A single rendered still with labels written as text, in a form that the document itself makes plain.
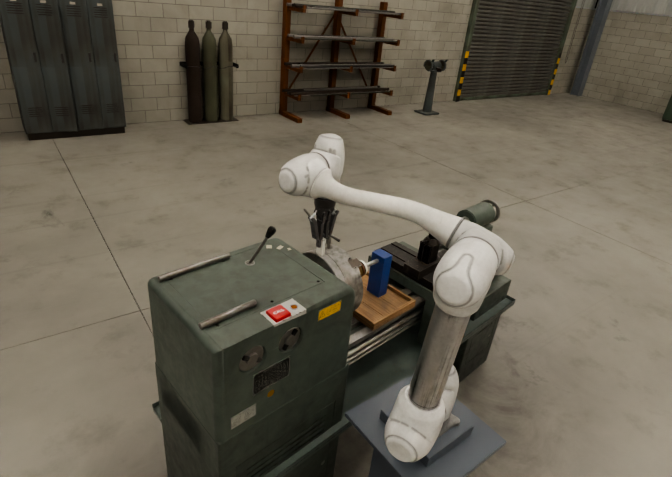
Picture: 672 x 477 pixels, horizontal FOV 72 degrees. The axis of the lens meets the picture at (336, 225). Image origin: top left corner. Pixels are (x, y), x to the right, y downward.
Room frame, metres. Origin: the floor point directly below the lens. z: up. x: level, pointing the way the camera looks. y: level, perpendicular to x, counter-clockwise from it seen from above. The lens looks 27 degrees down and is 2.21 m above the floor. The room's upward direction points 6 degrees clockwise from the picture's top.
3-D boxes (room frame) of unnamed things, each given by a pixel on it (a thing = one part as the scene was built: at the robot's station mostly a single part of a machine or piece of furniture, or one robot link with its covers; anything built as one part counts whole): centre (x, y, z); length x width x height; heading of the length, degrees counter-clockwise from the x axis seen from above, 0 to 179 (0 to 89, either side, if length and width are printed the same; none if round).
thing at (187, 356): (1.38, 0.27, 1.06); 0.59 x 0.48 x 0.39; 136
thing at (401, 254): (2.11, -0.44, 0.95); 0.43 x 0.18 x 0.04; 46
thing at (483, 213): (2.54, -0.83, 1.01); 0.30 x 0.20 x 0.29; 136
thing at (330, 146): (1.45, 0.05, 1.71); 0.13 x 0.11 x 0.16; 152
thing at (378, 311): (1.88, -0.19, 0.89); 0.36 x 0.30 x 0.04; 46
